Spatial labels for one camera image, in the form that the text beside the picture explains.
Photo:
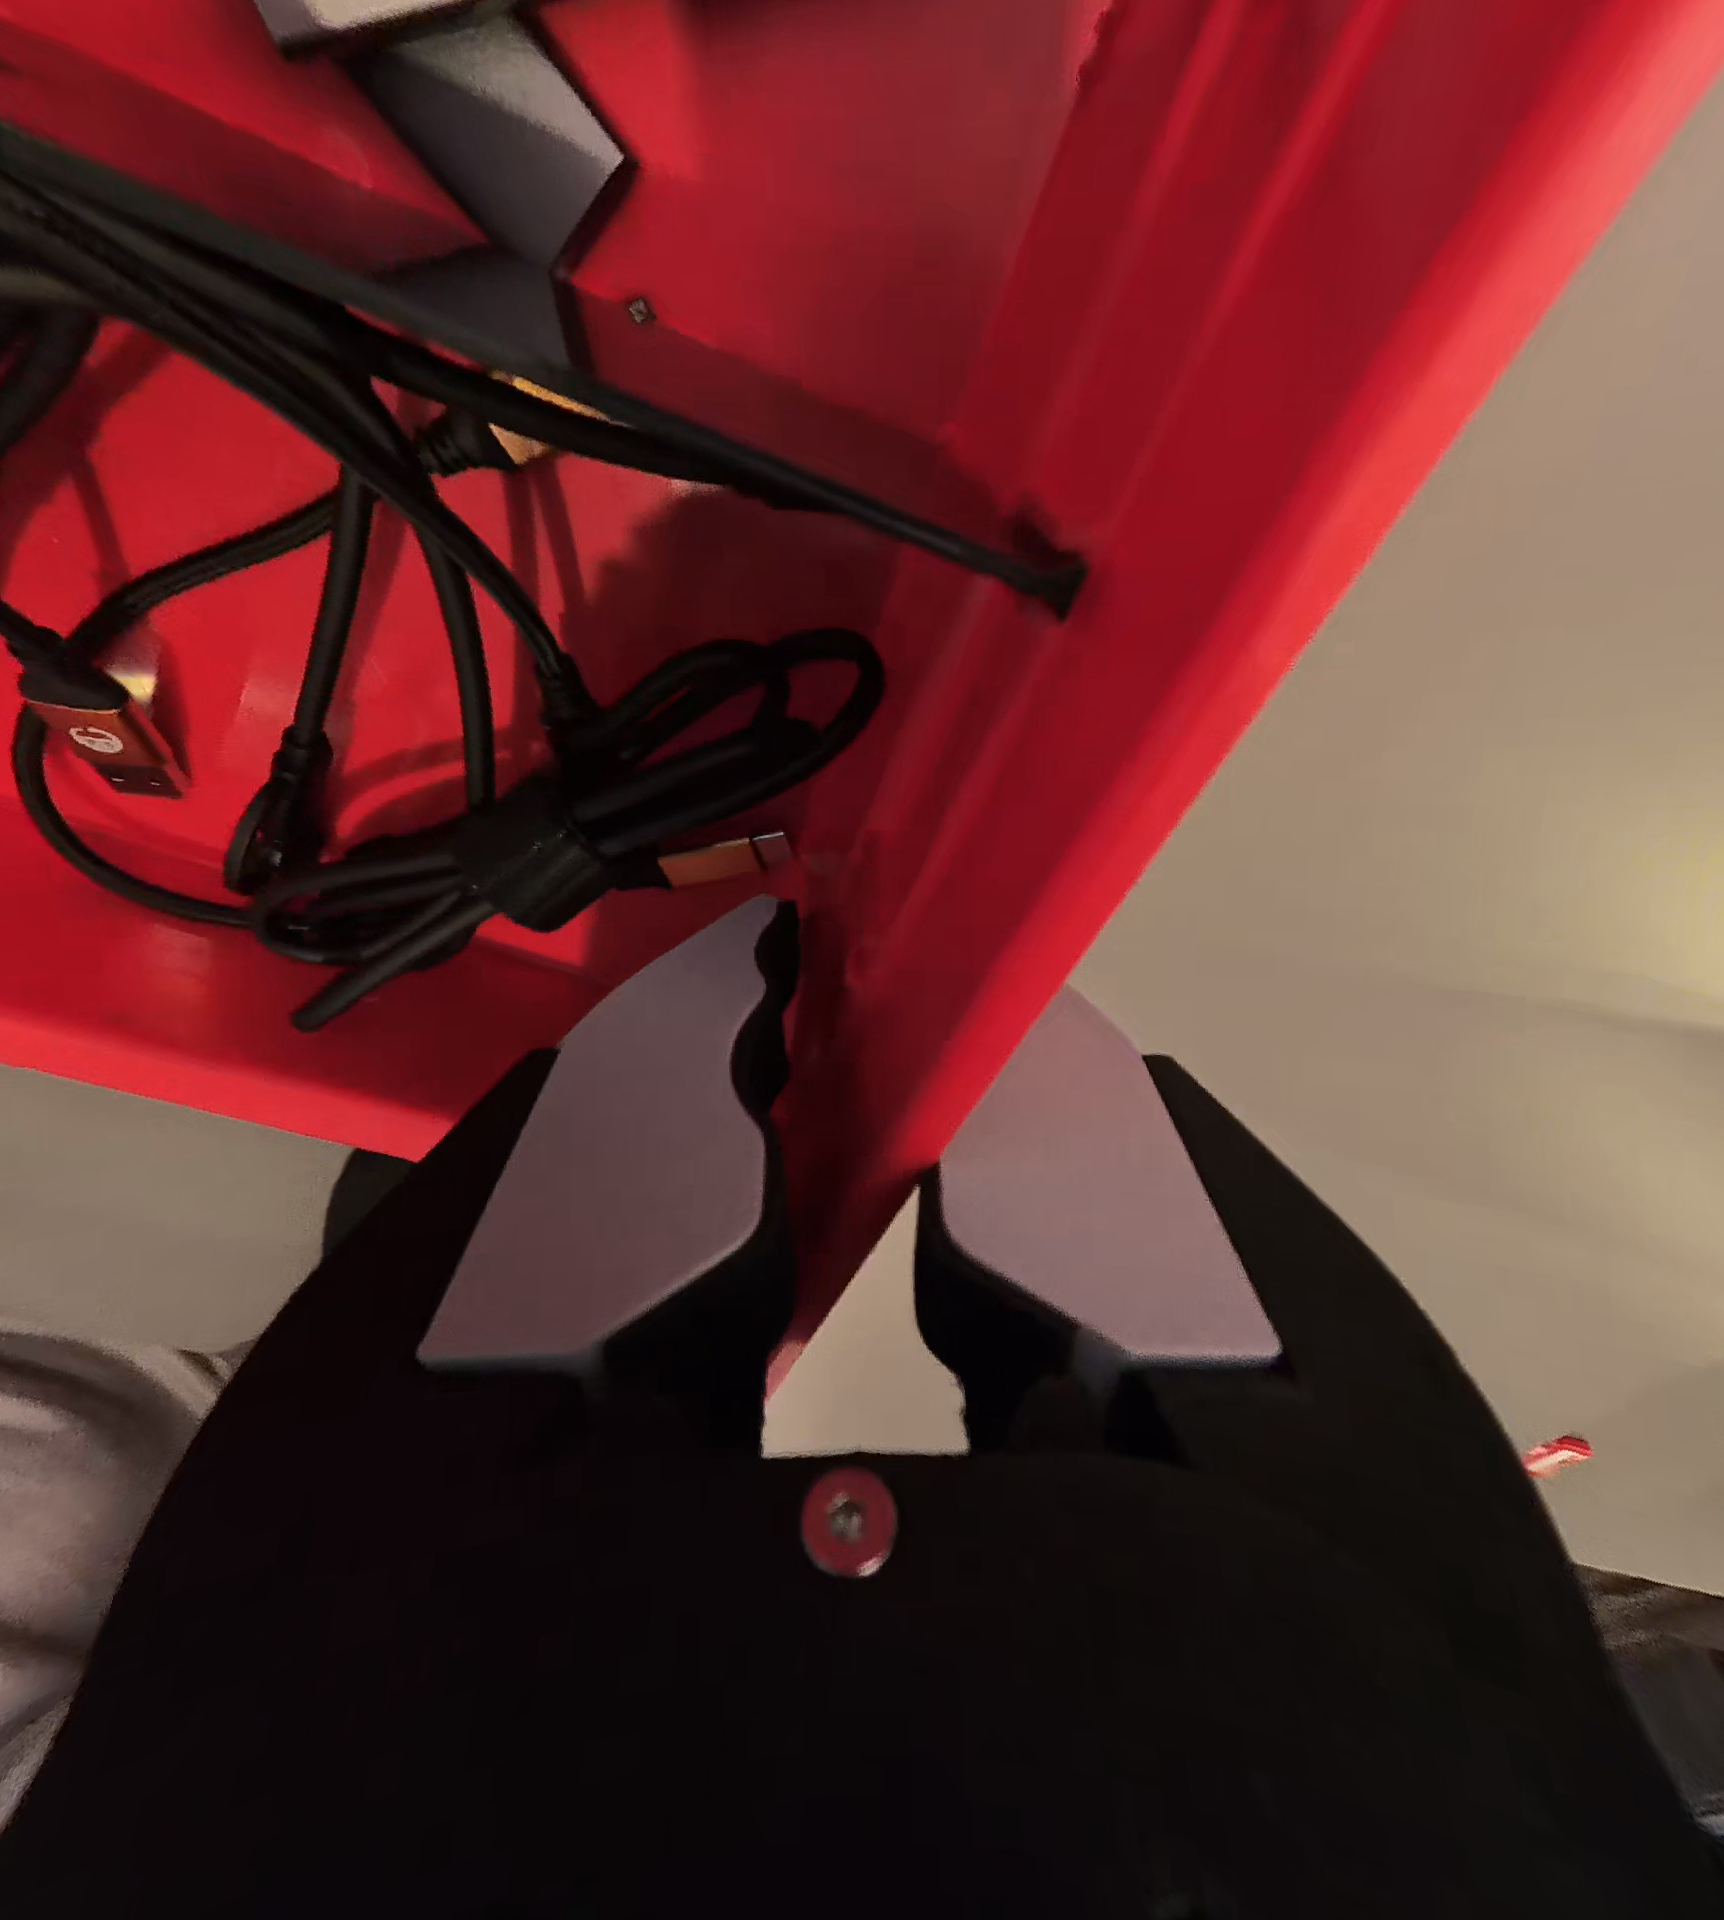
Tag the small red white object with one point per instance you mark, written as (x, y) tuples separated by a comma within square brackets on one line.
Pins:
[(1558, 1453)]

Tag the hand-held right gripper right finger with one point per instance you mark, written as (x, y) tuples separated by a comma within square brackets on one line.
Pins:
[(1101, 1214)]

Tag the red plastic bin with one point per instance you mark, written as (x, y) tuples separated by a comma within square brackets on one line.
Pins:
[(1177, 375)]

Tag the grey metal adapter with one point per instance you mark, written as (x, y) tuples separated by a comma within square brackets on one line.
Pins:
[(501, 133)]

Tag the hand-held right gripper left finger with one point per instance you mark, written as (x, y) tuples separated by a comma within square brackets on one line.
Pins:
[(605, 1199)]

